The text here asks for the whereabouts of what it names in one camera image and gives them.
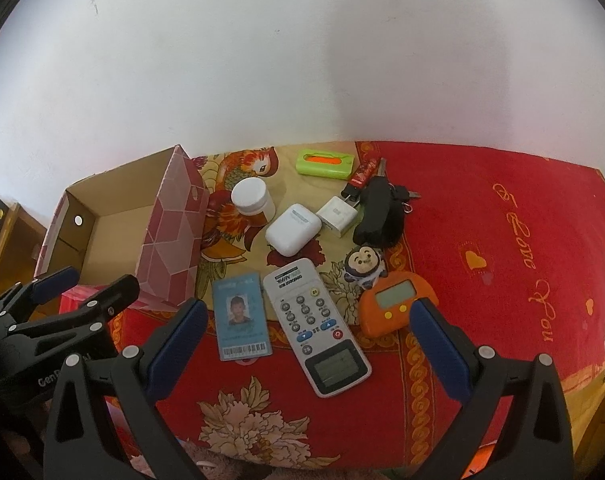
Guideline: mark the white remote control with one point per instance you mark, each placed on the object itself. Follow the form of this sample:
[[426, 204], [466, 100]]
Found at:
[[323, 344]]

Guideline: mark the green orange tissue case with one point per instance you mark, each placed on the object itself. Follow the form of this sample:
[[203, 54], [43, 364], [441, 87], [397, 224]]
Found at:
[[323, 164]]

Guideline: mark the pink patterned cardboard box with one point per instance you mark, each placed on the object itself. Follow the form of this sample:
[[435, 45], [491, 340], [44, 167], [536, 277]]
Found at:
[[144, 218]]

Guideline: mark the orange digital timer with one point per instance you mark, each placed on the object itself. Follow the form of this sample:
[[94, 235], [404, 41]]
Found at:
[[385, 308]]

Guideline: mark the black keys with ring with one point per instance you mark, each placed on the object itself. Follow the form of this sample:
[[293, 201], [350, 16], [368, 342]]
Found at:
[[402, 198]]

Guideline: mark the white charger cube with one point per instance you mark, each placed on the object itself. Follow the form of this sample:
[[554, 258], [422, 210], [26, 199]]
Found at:
[[337, 215]]

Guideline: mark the red lighter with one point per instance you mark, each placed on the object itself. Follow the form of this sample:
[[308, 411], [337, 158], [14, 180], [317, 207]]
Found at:
[[360, 179]]

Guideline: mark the wooden bedside shelf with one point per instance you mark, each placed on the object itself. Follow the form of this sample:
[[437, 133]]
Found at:
[[21, 238]]

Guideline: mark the white earbuds case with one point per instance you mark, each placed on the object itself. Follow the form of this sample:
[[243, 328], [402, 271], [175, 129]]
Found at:
[[292, 230]]

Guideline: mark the red floral bed blanket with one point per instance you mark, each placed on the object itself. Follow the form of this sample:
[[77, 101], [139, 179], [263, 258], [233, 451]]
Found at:
[[511, 248]]

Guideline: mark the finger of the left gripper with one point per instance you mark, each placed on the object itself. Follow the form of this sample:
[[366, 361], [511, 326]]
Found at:
[[102, 307], [20, 301]]

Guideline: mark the white round jar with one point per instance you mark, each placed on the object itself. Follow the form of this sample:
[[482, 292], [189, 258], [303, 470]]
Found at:
[[253, 200]]

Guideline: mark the blue ID card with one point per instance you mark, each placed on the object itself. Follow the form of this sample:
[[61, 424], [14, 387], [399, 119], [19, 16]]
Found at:
[[240, 319]]

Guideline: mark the monkey figurine toy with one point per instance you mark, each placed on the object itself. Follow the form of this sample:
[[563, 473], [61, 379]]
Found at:
[[364, 266]]

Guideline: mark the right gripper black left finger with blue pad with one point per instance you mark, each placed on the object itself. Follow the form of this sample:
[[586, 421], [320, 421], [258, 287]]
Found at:
[[81, 441]]

